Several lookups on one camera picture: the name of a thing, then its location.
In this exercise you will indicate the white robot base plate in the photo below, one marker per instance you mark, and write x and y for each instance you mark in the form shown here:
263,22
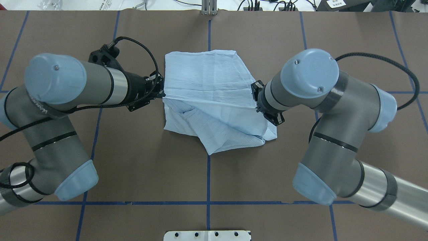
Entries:
208,235

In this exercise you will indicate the grey aluminium post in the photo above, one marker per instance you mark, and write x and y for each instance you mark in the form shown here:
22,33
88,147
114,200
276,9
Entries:
209,7

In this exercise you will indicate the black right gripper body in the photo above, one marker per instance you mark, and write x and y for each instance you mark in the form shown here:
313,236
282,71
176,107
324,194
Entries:
261,97

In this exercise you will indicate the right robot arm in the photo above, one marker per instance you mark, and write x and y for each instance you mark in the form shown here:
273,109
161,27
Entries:
350,109

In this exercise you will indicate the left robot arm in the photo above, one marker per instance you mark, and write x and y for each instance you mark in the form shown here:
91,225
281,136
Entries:
56,86

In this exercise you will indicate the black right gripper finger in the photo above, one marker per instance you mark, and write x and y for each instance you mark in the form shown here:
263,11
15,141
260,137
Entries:
256,88

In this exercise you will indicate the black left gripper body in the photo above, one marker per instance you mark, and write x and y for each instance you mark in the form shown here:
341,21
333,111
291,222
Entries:
136,87

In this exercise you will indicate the light blue button-up shirt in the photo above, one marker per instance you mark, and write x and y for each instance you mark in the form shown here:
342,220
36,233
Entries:
209,95

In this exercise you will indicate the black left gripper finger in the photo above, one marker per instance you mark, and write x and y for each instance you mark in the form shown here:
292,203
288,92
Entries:
155,84

